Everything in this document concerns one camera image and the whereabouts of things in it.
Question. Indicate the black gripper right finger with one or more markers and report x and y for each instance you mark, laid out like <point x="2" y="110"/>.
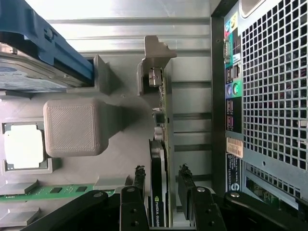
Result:
<point x="204" y="211"/>

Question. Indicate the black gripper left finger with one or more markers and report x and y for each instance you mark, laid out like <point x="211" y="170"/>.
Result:
<point x="132" y="209"/>

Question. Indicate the grey parts rack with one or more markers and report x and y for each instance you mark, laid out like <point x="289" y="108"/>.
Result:
<point x="120" y="156"/>

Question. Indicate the green RAM stick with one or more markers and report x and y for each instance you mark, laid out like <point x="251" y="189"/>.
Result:
<point x="48" y="192"/>

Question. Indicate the black open PC case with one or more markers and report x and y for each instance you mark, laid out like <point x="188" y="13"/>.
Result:
<point x="217" y="108"/>

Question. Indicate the silver CPU chip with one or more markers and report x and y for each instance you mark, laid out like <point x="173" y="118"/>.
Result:
<point x="24" y="146"/>

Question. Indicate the hard disk blue carrier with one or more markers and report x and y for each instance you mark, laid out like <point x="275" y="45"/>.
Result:
<point x="24" y="77"/>

